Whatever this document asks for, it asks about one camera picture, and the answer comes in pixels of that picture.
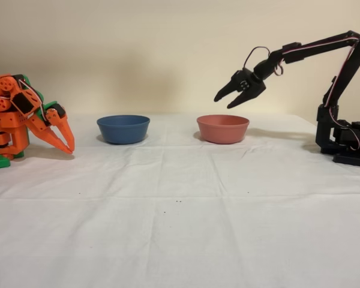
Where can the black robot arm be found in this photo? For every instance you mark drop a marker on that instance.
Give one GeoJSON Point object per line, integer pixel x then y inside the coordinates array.
{"type": "Point", "coordinates": [325, 120]}

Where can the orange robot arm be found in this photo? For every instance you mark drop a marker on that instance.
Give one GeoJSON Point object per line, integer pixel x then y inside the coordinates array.
{"type": "Point", "coordinates": [9, 120]}

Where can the red bowl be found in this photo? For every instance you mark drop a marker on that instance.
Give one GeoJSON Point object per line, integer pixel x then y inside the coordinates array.
{"type": "Point", "coordinates": [223, 132]}

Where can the blue bowl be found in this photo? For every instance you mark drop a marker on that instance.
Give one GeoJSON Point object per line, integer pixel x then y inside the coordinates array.
{"type": "Point", "coordinates": [123, 132]}

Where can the white tablecloth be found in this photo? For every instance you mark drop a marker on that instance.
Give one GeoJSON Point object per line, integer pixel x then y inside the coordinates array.
{"type": "Point", "coordinates": [168, 234]}

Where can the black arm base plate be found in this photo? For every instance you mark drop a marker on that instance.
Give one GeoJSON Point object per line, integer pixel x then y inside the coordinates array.
{"type": "Point", "coordinates": [351, 159]}

